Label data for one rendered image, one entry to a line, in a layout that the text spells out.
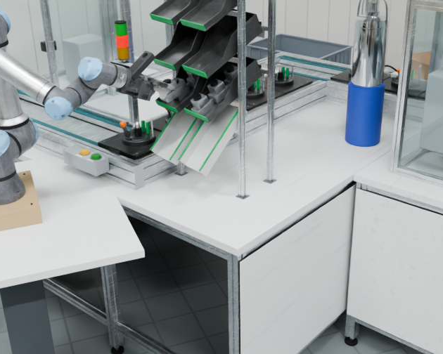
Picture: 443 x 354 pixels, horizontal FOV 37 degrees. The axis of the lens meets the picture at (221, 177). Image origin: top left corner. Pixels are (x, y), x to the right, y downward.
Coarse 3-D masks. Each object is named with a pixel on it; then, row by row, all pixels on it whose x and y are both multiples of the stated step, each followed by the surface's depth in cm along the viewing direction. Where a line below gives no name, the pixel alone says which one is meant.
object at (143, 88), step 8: (128, 72) 220; (128, 80) 220; (136, 80) 224; (144, 80) 225; (120, 88) 224; (128, 88) 223; (136, 88) 226; (144, 88) 225; (152, 88) 228; (136, 96) 226; (144, 96) 227
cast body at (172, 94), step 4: (164, 80) 235; (168, 80) 234; (172, 80) 236; (172, 84) 234; (176, 84) 235; (176, 88) 236; (180, 88) 239; (172, 92) 235; (176, 92) 236; (180, 92) 237; (168, 96) 235; (172, 96) 236; (176, 96) 237; (164, 100) 237; (168, 100) 235
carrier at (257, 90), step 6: (252, 84) 320; (258, 84) 323; (246, 90) 323; (252, 90) 321; (258, 90) 322; (264, 90) 329; (246, 96) 317; (252, 96) 316; (258, 96) 317; (264, 96) 320; (276, 96) 320; (246, 102) 313; (252, 102) 313; (258, 102) 313; (264, 102) 313
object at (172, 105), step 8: (184, 72) 250; (184, 80) 251; (200, 80) 239; (192, 88) 246; (200, 88) 241; (192, 96) 239; (160, 104) 244; (168, 104) 244; (176, 104) 242; (184, 104) 238; (176, 112) 237
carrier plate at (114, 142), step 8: (112, 136) 277; (120, 136) 277; (104, 144) 270; (112, 144) 269; (120, 144) 269; (152, 144) 268; (120, 152) 264; (128, 152) 261; (136, 152) 261; (144, 152) 261
